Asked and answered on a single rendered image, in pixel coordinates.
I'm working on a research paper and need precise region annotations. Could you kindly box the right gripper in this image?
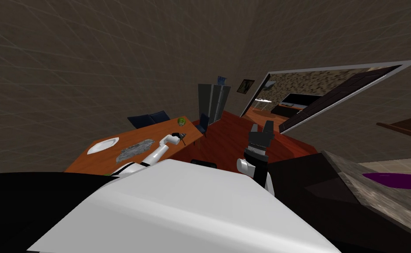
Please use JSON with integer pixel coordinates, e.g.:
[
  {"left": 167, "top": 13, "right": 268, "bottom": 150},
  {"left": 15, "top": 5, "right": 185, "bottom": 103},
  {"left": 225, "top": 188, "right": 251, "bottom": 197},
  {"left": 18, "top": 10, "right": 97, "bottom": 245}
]
[{"left": 245, "top": 120, "right": 275, "bottom": 156}]

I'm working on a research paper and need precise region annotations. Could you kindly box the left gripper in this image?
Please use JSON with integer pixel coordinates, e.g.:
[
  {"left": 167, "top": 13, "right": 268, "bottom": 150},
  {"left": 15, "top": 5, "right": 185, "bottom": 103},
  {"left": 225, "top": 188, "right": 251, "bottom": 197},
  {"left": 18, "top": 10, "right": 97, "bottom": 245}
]
[{"left": 171, "top": 132, "right": 187, "bottom": 146}]

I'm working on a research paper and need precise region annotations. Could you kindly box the dark blue chair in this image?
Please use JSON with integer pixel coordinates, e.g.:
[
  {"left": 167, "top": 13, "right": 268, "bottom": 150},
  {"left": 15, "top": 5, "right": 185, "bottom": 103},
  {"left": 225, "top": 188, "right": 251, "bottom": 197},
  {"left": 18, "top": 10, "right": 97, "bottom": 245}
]
[
  {"left": 195, "top": 113, "right": 210, "bottom": 138},
  {"left": 148, "top": 110, "right": 171, "bottom": 125},
  {"left": 127, "top": 114, "right": 155, "bottom": 130}
]

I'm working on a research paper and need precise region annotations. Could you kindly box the white small table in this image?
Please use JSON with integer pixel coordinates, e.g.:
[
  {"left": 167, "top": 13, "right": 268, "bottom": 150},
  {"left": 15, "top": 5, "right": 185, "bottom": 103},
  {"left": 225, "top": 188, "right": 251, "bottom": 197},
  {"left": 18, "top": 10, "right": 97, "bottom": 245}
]
[{"left": 252, "top": 98, "right": 273, "bottom": 112}]

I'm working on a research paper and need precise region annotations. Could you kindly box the black low furniture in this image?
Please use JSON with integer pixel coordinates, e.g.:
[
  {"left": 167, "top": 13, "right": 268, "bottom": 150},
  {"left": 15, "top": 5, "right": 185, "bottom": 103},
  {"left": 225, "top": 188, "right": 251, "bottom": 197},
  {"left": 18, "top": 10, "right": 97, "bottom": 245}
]
[{"left": 270, "top": 93, "right": 322, "bottom": 118}]

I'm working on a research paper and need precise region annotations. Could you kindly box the dark framed picture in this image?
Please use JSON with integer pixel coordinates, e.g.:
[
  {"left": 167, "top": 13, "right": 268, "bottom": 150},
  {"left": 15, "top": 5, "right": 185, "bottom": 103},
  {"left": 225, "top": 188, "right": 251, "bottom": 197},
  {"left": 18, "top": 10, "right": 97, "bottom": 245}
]
[{"left": 236, "top": 79, "right": 256, "bottom": 94}]

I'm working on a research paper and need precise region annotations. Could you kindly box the brown wooden table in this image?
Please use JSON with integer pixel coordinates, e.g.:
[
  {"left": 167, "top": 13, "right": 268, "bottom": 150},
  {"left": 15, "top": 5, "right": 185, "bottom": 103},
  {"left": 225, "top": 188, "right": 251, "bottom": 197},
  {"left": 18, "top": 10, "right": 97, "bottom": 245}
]
[{"left": 64, "top": 116, "right": 206, "bottom": 175}]

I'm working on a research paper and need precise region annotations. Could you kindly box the grey tall cabinet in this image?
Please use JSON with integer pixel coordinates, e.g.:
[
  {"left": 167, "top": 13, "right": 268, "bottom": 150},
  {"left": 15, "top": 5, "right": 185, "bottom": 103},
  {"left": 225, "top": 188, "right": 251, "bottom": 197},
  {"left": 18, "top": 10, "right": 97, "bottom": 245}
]
[{"left": 197, "top": 83, "right": 232, "bottom": 126}]

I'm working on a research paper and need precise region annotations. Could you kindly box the grey mottled mat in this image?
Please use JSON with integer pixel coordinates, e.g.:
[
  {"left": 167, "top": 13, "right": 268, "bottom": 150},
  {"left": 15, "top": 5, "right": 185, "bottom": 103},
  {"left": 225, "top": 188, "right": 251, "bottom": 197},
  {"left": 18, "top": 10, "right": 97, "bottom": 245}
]
[{"left": 115, "top": 139, "right": 156, "bottom": 164}]

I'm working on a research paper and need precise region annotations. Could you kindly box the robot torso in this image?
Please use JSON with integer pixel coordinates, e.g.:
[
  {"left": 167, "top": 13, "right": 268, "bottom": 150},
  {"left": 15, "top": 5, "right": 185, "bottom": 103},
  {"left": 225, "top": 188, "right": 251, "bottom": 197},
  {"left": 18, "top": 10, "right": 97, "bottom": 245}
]
[{"left": 26, "top": 159, "right": 343, "bottom": 253}]

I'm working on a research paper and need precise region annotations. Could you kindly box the dark panelled door leaf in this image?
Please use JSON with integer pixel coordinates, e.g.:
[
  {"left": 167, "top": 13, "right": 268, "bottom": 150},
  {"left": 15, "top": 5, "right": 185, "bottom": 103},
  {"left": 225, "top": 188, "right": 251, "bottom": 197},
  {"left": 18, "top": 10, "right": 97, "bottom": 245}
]
[{"left": 279, "top": 65, "right": 403, "bottom": 134}]

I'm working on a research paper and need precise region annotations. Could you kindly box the white plate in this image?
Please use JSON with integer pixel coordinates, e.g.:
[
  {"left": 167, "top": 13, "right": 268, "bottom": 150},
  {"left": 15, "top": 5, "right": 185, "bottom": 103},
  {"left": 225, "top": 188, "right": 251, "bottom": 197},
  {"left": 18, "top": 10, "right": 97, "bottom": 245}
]
[{"left": 87, "top": 137, "right": 120, "bottom": 155}]

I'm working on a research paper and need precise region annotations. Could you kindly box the dark cabinet with stone top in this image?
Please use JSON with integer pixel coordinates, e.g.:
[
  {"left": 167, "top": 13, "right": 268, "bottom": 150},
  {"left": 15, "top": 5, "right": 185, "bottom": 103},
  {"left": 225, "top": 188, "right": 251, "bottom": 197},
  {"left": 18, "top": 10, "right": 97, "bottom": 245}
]
[{"left": 267, "top": 151, "right": 411, "bottom": 253}]

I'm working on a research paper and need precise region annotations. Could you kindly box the purple flat dish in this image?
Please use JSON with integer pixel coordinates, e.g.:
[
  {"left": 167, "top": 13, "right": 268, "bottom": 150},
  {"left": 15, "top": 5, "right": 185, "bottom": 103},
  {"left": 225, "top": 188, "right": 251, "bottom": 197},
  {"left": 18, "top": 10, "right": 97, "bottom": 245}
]
[{"left": 362, "top": 172, "right": 411, "bottom": 191}]

